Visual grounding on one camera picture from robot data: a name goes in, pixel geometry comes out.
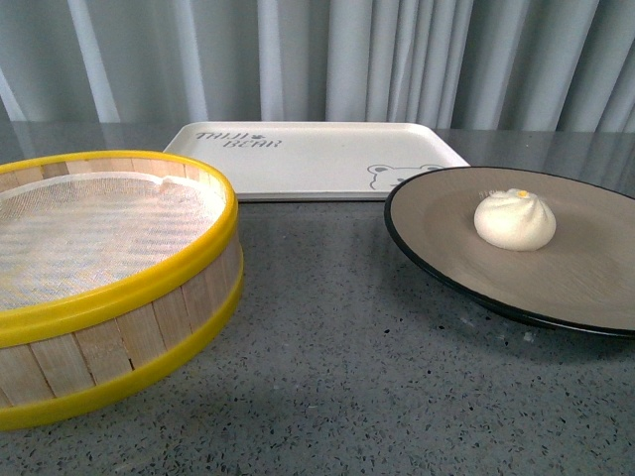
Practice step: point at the beige plate with black rim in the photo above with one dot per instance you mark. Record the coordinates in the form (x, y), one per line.
(583, 279)

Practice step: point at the grey pleated curtain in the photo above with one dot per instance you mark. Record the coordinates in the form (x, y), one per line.
(484, 65)

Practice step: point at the white steamed bun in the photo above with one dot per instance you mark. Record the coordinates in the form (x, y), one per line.
(515, 219)

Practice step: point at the yellow rimmed bamboo steamer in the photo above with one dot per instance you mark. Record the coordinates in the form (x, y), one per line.
(74, 355)

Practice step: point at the white steamer cloth liner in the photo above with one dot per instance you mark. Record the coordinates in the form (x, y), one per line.
(64, 236)

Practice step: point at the cream bear print tray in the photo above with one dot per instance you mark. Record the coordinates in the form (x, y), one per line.
(280, 161)

